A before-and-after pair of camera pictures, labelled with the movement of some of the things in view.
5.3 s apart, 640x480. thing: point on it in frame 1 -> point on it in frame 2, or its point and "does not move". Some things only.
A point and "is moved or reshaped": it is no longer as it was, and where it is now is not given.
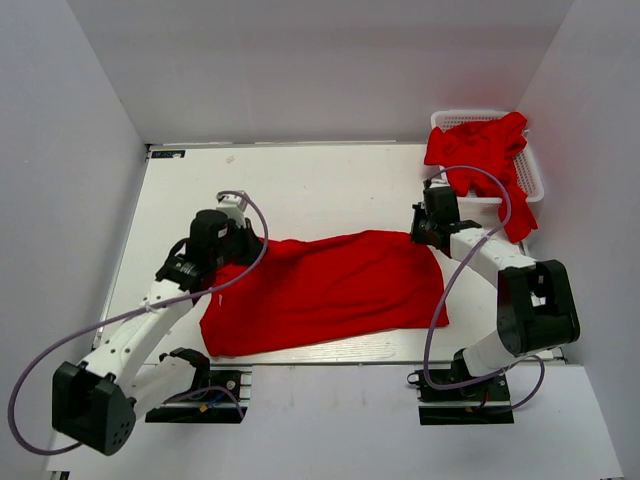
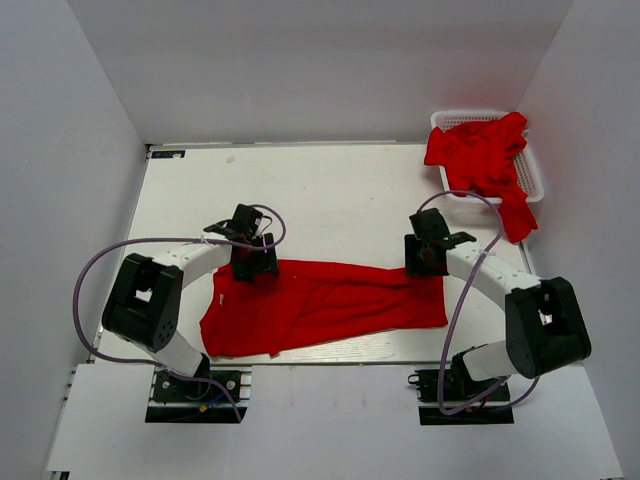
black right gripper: [417, 235] -> [413, 265]
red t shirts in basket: [489, 147] does not move
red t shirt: [311, 290] is moved or reshaped
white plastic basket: [526, 160] does not move
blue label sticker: [168, 153] does not move
